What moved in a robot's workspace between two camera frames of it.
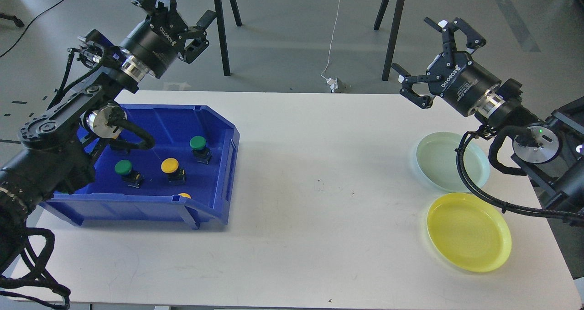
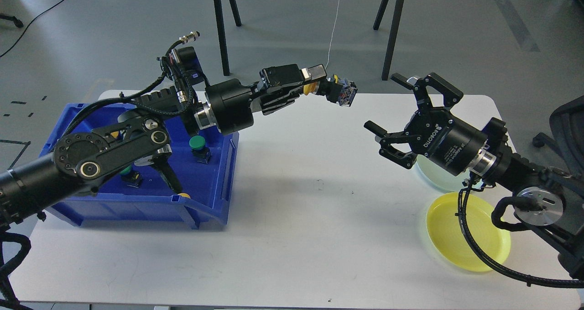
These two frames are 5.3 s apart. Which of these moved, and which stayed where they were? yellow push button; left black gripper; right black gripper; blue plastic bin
Moved: left black gripper; right black gripper; yellow push button
Stayed: blue plastic bin
